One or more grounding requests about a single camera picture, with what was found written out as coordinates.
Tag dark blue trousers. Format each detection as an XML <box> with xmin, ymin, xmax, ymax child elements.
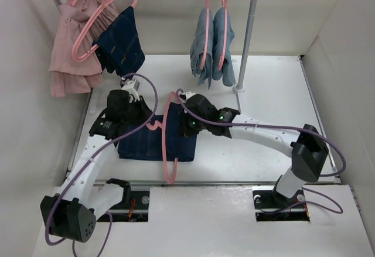
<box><xmin>118</xmin><ymin>101</ymin><xmax>197</xmax><ymax>163</ymax></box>

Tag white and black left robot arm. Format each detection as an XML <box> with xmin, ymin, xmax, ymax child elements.
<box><xmin>40</xmin><ymin>89</ymin><xmax>152</xmax><ymax>245</ymax></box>

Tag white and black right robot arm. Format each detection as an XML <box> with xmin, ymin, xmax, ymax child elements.
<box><xmin>177</xmin><ymin>91</ymin><xmax>329</xmax><ymax>208</ymax></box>

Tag pink hanger with dark jeans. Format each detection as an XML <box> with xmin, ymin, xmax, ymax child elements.
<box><xmin>70</xmin><ymin>0</ymin><xmax>139</xmax><ymax>63</ymax></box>

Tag pink hanger left light jeans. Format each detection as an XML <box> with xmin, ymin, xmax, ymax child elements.
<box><xmin>200</xmin><ymin>0</ymin><xmax>210</xmax><ymax>70</ymax></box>

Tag pink hanger light jeans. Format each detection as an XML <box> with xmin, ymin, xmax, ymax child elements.
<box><xmin>200</xmin><ymin>0</ymin><xmax>210</xmax><ymax>70</ymax></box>
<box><xmin>215</xmin><ymin>0</ymin><xmax>229</xmax><ymax>71</ymax></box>

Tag pink hanger right light jeans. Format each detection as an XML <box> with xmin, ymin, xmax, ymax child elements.
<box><xmin>215</xmin><ymin>0</ymin><xmax>229</xmax><ymax>71</ymax></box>

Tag light blue hanging jeans right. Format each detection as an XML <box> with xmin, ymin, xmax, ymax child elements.
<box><xmin>212</xmin><ymin>7</ymin><xmax>235</xmax><ymax>87</ymax></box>

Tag light blue hanging jeans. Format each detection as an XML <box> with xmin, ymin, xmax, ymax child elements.
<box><xmin>190</xmin><ymin>8</ymin><xmax>214</xmax><ymax>89</ymax></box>
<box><xmin>212</xmin><ymin>7</ymin><xmax>235</xmax><ymax>87</ymax></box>

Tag dark blue hanging jeans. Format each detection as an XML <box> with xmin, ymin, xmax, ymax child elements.
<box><xmin>93</xmin><ymin>6</ymin><xmax>145</xmax><ymax>77</ymax></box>

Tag pink ruffled dress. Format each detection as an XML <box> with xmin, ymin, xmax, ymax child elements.
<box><xmin>49</xmin><ymin>0</ymin><xmax>104</xmax><ymax>97</ymax></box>

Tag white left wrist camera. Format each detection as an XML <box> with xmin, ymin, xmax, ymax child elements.
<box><xmin>120</xmin><ymin>77</ymin><xmax>140</xmax><ymax>102</ymax></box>

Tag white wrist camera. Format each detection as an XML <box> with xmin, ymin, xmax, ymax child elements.
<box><xmin>120</xmin><ymin>77</ymin><xmax>140</xmax><ymax>102</ymax></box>
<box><xmin>178</xmin><ymin>91</ymin><xmax>195</xmax><ymax>102</ymax></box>

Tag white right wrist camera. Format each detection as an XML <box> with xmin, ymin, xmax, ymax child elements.
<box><xmin>178</xmin><ymin>91</ymin><xmax>195</xmax><ymax>102</ymax></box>

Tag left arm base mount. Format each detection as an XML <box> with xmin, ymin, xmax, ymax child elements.
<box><xmin>108</xmin><ymin>186</ymin><xmax>150</xmax><ymax>222</ymax></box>

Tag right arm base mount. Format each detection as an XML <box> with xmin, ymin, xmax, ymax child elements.
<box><xmin>253</xmin><ymin>189</ymin><xmax>310</xmax><ymax>222</ymax></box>

